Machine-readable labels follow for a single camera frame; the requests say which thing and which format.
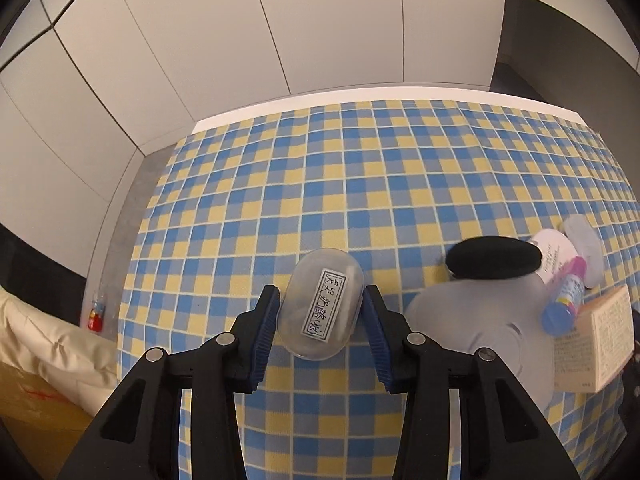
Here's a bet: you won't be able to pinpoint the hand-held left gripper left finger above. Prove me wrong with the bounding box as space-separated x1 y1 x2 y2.
56 284 282 480

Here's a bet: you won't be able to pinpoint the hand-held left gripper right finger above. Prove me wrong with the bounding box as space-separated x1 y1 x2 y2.
361 284 583 480

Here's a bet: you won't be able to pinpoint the clear labelled plastic case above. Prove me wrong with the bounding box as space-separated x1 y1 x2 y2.
276 248 365 361

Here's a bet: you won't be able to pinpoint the black round puff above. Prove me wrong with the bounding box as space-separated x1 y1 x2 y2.
445 236 543 281

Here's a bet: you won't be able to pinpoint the small bottle purple cap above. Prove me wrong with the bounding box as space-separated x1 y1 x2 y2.
542 256 587 335

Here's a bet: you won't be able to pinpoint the white round compact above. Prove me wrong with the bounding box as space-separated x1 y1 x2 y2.
529 229 576 286

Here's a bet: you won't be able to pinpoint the white printed carton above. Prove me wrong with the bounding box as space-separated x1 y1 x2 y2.
552 285 636 393

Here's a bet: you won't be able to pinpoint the translucent case with clasp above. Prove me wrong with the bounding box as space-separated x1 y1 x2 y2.
564 214 606 290

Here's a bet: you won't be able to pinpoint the brown cardboard box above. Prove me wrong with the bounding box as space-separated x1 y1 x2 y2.
0 360 96 456

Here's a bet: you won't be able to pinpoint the blue yellow checkered tablecloth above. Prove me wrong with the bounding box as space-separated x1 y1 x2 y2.
116 100 631 480

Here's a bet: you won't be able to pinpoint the small colourful toy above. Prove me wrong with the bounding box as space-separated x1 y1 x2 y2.
86 297 107 332

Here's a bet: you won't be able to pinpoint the cream padded armchair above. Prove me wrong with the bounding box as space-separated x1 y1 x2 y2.
0 285 121 406

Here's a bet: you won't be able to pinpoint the white table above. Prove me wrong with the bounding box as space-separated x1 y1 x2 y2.
192 87 588 136

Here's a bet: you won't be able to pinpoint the black glass panel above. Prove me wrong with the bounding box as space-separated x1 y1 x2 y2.
0 222 86 286

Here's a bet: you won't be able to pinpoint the white wall cabinets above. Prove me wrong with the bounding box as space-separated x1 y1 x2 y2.
0 0 506 281

